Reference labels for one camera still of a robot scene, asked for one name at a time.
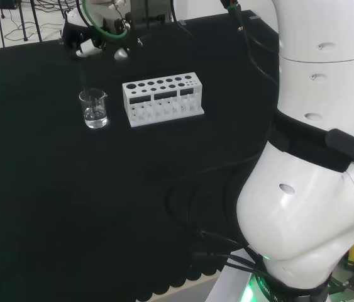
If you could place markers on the white test tube rack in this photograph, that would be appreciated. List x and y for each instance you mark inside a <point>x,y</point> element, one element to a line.
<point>164,114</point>

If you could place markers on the black bench cloth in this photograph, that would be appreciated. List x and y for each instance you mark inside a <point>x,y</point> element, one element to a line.
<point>38,188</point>

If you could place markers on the clear cloth clip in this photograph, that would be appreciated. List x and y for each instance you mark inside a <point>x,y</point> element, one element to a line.
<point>254,18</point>
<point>181,23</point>
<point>60,41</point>

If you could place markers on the dark equipment box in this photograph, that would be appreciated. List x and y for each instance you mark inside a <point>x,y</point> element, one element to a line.
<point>154,9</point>

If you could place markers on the black tripod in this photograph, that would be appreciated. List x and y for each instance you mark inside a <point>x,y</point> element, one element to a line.
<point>22,22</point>

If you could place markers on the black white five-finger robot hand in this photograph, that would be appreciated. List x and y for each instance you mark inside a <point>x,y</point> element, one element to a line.
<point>76,19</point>

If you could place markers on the small clear glass beaker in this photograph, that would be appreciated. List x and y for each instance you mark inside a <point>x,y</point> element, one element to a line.
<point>95,121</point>

